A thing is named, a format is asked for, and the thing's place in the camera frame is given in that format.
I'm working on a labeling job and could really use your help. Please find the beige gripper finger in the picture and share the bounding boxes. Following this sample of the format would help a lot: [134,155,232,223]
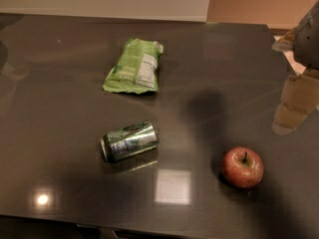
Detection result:
[272,27,297,53]
[272,69,319,135]

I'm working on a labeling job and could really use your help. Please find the red apple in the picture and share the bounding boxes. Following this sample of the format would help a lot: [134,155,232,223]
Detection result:
[221,147,264,189]

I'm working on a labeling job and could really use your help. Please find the green rice chip bag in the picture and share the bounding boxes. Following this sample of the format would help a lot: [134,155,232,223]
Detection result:
[103,38,163,95]

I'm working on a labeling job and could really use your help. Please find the white cabinet panel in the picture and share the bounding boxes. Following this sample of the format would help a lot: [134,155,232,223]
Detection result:
[0,0,209,22]

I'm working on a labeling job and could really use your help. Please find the green soda can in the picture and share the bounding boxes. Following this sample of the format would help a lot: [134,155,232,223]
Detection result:
[101,120,159,163]

